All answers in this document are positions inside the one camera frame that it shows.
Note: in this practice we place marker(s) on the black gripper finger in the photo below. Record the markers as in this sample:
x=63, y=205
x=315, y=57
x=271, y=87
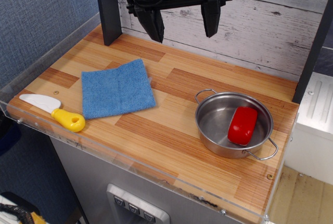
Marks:
x=211, y=12
x=152, y=22

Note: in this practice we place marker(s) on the blue cloth napkin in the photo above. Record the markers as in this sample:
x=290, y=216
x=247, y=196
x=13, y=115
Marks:
x=117, y=91

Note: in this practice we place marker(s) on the red toy cheese block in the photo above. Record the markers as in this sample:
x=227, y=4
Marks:
x=242, y=125

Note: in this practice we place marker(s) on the grey toy fridge cabinet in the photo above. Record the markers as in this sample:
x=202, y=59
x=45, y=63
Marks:
x=90, y=175

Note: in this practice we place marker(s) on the white ribbed appliance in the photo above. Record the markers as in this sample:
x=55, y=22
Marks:
x=310, y=148

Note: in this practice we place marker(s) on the silver dispenser button panel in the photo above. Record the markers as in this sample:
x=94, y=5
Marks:
x=143, y=211

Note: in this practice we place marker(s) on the black and yellow bag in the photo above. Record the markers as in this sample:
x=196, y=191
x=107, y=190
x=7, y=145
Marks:
x=15, y=209

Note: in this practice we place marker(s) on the dark grey left post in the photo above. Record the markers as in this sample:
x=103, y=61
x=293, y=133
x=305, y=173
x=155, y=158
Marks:
x=110, y=20

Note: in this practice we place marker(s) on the dark grey post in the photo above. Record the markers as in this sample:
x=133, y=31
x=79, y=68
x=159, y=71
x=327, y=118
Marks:
x=110, y=20
x=318, y=42

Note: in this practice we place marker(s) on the steel pan with handles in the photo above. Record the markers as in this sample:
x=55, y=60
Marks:
x=213, y=116

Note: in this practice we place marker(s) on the dark grey right post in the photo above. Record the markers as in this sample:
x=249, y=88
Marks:
x=318, y=42

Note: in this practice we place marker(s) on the yellow handled white toy knife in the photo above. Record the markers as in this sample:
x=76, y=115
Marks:
x=69, y=120

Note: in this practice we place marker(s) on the clear acrylic guard rail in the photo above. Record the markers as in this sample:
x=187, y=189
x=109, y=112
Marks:
x=155, y=155

